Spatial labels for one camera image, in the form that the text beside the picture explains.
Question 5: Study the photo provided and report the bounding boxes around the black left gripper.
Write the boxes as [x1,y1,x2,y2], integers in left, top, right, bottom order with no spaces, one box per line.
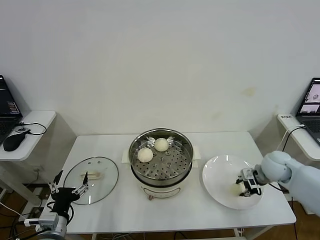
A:
[48,170,90,217]

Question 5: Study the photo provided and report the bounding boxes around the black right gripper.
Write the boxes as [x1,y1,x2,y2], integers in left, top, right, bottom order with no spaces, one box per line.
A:
[236,176,264,198]

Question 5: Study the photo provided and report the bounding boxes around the white steamed baozi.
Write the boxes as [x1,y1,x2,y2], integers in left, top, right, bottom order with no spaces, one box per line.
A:
[153,137,170,153]
[229,183,247,198]
[137,147,154,163]

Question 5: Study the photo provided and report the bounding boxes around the glass lid with cream handle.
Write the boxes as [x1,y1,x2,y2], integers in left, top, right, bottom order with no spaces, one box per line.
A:
[63,156,120,206]

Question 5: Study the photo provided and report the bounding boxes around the perforated steel steamer basket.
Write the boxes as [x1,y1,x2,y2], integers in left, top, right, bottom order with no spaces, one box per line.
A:
[128,128,195,182]

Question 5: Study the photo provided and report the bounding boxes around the white round plate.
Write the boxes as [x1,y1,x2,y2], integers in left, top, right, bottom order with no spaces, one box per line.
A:
[201,154,265,210]

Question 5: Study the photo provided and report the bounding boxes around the black floor foot bar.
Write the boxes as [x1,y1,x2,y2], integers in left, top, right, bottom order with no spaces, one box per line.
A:
[22,183,56,189]

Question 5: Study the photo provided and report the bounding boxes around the black computer mouse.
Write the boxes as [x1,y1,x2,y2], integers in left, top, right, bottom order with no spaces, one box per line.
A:
[2,133,27,152]

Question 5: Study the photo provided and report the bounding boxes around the white side table with mouse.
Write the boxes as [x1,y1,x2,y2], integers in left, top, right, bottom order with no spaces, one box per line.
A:
[0,110,57,208]

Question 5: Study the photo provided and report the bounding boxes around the cream electric cooker pot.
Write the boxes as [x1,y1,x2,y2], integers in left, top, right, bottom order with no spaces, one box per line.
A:
[121,146,202,201]

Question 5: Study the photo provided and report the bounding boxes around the grey laptop with bright windows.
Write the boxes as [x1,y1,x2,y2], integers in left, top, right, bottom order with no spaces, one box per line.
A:
[294,77,320,147]

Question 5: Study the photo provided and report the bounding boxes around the black laptop with dark screen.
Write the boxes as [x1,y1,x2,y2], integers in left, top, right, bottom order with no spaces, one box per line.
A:
[0,74,24,146]

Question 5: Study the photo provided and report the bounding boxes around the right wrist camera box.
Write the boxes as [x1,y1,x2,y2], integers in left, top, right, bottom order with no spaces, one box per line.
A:
[241,168,260,188]

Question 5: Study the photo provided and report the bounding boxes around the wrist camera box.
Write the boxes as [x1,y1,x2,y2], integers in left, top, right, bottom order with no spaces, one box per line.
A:
[241,168,260,188]
[23,212,60,227]

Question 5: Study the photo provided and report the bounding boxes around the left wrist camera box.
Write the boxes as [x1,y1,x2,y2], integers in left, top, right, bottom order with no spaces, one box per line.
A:
[23,212,60,227]

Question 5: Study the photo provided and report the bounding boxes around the white cable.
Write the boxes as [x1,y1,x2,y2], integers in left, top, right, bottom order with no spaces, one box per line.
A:
[281,124,305,152]

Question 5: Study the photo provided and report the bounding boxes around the black usb cable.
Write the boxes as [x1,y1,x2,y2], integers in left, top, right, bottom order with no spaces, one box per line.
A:
[14,121,48,137]

